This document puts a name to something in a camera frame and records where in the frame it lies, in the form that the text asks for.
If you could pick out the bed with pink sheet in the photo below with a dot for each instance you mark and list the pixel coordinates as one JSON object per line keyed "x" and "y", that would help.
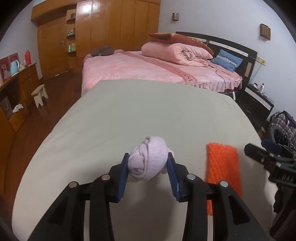
{"x": 129, "y": 67}

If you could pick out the small red picture frame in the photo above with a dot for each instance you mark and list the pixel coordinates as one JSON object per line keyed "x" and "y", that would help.
{"x": 13, "y": 56}

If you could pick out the white wall socket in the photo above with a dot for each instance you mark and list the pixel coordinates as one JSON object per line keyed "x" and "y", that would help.
{"x": 260, "y": 60}

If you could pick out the small wall lamp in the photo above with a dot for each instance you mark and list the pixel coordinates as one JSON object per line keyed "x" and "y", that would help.
{"x": 175, "y": 17}

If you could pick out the crumpled white cloth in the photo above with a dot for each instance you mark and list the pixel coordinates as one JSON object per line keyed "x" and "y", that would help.
{"x": 18, "y": 108}

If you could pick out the plaid bag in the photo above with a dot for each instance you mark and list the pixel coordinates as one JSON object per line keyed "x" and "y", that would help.
{"x": 282, "y": 125}

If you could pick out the small white wooden stool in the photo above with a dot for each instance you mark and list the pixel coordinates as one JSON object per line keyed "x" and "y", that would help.
{"x": 39, "y": 93}

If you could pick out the white bottle dark cap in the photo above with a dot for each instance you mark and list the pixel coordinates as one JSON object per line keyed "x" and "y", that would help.
{"x": 261, "y": 88}

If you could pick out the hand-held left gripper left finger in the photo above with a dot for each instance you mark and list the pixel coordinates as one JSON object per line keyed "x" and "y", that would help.
{"x": 122, "y": 177}

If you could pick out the rolled pink quilt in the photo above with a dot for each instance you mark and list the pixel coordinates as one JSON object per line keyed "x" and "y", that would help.
{"x": 168, "y": 53}

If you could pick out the orange mesh scrubber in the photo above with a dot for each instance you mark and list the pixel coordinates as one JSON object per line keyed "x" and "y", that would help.
{"x": 223, "y": 166}

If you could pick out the lattice wall lamp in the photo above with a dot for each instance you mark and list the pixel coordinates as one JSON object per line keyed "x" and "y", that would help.
{"x": 265, "y": 30}

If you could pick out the brown wooden wardrobe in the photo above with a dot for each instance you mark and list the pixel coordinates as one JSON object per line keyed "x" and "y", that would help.
{"x": 111, "y": 25}

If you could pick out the light blue electric kettle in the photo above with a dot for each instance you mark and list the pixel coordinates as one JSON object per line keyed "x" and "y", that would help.
{"x": 14, "y": 67}

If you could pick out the green bottles on shelf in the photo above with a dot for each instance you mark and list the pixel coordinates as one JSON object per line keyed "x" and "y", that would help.
{"x": 72, "y": 47}

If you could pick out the red thermos flask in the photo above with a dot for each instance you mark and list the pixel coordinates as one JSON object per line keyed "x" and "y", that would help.
{"x": 28, "y": 57}

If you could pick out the large red picture frame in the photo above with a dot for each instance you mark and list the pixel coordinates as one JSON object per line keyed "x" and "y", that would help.
{"x": 4, "y": 70}

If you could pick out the dark wooden headboard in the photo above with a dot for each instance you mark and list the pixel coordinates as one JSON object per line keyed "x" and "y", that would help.
{"x": 231, "y": 46}

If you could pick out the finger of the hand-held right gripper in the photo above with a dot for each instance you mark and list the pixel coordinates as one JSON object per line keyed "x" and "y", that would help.
{"x": 256, "y": 153}

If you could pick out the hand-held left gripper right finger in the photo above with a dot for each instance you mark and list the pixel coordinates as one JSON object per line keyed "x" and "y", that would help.
{"x": 173, "y": 179}

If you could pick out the blue patterned pillow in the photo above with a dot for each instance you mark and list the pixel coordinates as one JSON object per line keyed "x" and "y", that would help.
{"x": 225, "y": 59}

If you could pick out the folded rust-red blanket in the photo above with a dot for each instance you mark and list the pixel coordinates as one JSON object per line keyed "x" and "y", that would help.
{"x": 182, "y": 38}

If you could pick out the black and white nightstand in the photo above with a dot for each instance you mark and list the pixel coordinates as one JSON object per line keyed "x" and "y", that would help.
{"x": 254, "y": 102}

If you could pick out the grey paper bag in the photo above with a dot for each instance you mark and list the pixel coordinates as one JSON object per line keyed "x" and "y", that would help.
{"x": 5, "y": 106}

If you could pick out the brown wooden dresser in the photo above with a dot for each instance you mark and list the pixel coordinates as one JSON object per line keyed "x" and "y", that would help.
{"x": 27, "y": 76}

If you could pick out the pale pink sock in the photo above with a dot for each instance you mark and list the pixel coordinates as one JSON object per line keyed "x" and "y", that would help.
{"x": 149, "y": 157}

